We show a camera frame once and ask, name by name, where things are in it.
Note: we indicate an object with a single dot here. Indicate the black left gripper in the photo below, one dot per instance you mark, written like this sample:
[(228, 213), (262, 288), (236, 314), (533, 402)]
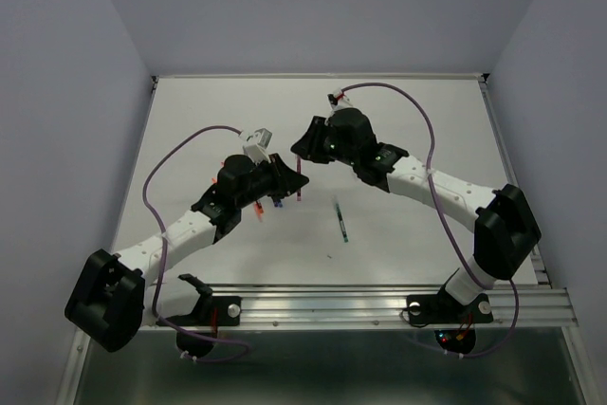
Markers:
[(285, 179)]

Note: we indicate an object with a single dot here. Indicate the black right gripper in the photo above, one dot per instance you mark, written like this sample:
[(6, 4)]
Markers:
[(308, 145)]

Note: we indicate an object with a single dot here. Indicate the red orange marker pen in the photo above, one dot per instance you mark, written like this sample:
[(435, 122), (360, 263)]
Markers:
[(259, 210)]

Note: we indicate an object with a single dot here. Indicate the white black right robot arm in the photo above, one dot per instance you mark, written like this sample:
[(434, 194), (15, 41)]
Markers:
[(503, 225)]

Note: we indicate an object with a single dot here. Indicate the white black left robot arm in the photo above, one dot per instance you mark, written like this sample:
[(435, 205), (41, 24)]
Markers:
[(107, 301)]

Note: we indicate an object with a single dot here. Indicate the green marker pen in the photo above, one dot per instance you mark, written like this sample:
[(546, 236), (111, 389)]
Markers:
[(343, 230)]

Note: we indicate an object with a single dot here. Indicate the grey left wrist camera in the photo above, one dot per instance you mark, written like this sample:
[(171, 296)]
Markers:
[(255, 144)]

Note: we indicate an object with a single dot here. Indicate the aluminium front frame rails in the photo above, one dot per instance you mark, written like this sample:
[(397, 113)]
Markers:
[(317, 308)]

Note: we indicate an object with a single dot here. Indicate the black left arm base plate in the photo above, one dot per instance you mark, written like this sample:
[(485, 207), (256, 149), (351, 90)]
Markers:
[(197, 314)]

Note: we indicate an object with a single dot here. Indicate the aluminium table edge rail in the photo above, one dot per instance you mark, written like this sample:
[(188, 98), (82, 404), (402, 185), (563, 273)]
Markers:
[(482, 80)]

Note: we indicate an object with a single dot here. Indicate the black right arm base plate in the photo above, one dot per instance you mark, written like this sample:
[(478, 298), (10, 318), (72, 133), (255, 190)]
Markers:
[(453, 321)]

